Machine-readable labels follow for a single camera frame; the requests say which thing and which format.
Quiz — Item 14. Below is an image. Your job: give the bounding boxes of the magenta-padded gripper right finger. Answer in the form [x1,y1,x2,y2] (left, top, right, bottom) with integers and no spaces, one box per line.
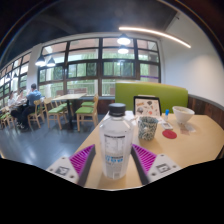
[130,143,184,186]

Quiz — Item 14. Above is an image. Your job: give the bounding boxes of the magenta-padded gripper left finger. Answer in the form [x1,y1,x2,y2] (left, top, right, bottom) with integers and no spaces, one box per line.
[45,143,97,187]

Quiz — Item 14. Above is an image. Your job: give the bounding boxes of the clear plastic water bottle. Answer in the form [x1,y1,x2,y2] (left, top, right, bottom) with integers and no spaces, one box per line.
[99,102,135,181]

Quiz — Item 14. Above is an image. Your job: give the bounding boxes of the dark patterned cup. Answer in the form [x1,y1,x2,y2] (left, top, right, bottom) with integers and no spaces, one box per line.
[137,115,159,141]

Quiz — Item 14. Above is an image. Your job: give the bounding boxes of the flat round red coaster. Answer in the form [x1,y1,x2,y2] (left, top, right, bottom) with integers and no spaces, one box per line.
[161,129,178,140]

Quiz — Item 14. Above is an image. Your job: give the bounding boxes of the wooden chairs with green seats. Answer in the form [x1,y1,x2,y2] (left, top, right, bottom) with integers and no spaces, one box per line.
[0,93,100,132]

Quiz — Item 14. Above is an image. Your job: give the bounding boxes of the black framed picture stand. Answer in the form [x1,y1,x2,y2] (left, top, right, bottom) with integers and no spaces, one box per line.
[133,95,163,118]

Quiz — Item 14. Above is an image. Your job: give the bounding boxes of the white bowl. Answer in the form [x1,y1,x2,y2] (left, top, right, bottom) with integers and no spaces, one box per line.
[172,105,196,126]

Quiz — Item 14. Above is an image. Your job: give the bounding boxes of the wooden dining table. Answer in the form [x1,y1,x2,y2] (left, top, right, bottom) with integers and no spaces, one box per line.
[52,93,88,129]

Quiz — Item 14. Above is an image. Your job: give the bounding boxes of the green bench backrest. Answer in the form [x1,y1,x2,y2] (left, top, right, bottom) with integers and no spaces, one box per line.
[114,81,189,114]

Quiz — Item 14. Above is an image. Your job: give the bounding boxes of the person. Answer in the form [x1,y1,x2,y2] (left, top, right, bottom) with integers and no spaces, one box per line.
[7,90,21,111]
[17,83,43,130]

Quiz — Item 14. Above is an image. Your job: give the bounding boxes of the pendant ceiling lamps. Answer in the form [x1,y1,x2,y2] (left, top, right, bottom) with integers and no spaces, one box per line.
[34,33,132,68]

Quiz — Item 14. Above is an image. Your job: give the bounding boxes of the long linear ceiling light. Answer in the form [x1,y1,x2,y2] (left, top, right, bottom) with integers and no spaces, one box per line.
[118,26,192,49]

